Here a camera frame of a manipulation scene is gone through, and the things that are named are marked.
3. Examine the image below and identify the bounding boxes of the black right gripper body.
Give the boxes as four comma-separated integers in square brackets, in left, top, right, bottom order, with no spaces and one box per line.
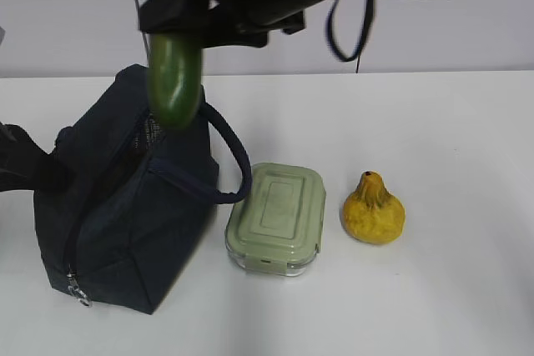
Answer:
[139,0,305,49]

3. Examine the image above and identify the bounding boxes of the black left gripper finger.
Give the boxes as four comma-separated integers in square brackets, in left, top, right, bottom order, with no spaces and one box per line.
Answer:
[1,123,73,193]

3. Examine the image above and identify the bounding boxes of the dark green cucumber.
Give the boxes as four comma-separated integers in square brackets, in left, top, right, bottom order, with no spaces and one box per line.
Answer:
[145,0,203,130]

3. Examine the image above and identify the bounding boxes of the navy blue fabric bag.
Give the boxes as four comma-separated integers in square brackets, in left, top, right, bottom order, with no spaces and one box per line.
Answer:
[33,64,252,314]

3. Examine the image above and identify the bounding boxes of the green lidded glass container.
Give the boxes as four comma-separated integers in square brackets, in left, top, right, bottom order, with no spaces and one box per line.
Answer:
[225,163,326,277]

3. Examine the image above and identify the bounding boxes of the yellow pear-shaped fruit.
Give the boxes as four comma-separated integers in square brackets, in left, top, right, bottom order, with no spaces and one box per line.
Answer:
[340,171,406,245]

